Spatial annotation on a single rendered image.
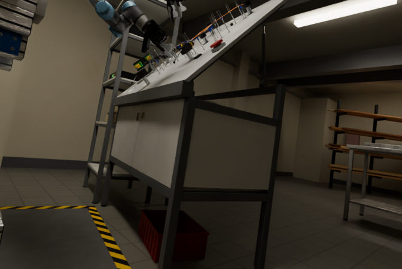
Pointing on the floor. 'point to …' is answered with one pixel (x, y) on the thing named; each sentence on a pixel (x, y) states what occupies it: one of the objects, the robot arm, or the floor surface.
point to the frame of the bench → (174, 194)
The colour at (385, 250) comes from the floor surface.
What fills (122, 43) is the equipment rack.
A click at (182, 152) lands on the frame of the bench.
